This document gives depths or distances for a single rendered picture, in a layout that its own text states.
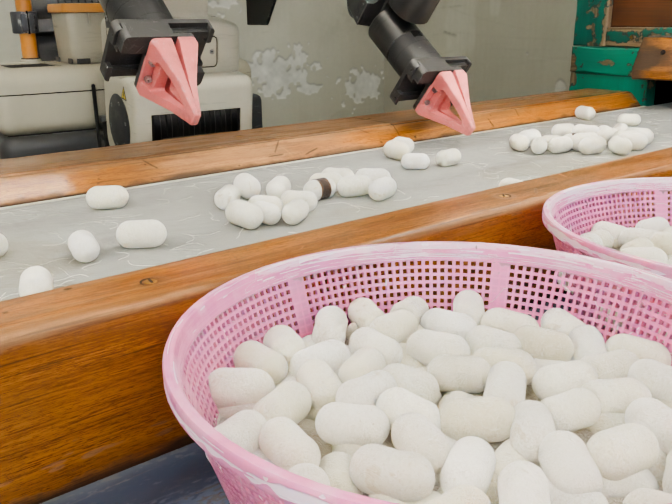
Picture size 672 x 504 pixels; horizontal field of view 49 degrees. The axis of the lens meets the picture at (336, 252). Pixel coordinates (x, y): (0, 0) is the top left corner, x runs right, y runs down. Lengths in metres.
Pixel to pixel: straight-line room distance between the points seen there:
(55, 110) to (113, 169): 0.76
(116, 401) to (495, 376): 0.19
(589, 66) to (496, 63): 1.35
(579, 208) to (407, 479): 0.38
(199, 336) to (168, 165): 0.45
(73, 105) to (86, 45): 0.13
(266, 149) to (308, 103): 2.27
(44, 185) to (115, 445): 0.38
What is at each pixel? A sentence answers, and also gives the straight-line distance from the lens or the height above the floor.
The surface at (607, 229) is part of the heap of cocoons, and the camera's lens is 0.62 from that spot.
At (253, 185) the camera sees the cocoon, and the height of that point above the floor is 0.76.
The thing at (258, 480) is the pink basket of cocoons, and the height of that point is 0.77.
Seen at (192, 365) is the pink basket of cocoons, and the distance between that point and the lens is 0.34.
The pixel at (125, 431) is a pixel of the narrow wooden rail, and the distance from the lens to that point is 0.41.
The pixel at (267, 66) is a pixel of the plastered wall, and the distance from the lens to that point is 3.01.
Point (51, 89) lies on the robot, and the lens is 1.52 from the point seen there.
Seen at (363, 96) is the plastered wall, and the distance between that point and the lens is 3.28.
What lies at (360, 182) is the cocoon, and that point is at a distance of 0.69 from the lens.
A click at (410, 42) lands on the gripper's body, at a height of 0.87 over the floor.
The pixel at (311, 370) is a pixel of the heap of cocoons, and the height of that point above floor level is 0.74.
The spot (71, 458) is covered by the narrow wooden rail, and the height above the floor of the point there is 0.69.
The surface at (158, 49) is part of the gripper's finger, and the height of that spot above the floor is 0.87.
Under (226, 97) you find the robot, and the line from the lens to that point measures 1.32.
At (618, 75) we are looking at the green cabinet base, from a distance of 1.47.
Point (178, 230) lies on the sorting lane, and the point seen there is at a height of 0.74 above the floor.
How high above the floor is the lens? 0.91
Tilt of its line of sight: 18 degrees down
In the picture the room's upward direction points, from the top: 1 degrees counter-clockwise
